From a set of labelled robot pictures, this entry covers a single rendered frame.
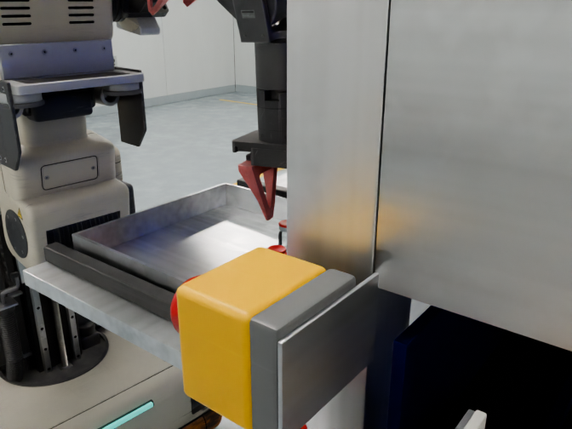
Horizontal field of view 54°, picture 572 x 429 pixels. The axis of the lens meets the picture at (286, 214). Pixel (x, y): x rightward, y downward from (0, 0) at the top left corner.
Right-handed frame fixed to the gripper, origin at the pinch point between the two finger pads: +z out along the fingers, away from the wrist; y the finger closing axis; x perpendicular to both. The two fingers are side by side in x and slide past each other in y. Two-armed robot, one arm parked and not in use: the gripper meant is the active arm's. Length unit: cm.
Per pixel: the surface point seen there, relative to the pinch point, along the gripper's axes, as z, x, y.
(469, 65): -20.0, -28.4, 22.9
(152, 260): 5.2, -7.3, -14.3
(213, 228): 5.3, 4.5, -13.1
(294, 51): -20.4, -26.1, 12.9
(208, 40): 13, 590, -377
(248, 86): 75, 628, -344
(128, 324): 5.7, -19.7, -8.0
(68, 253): 3.2, -12.7, -22.0
